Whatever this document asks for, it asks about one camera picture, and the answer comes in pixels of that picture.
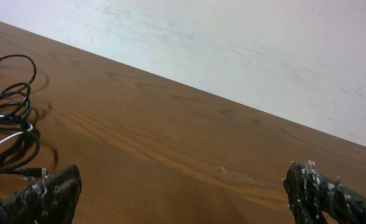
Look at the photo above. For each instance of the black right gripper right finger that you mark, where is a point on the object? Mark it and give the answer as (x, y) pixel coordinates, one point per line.
(311, 195)

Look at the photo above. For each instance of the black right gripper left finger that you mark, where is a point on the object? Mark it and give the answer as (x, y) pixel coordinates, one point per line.
(52, 200)

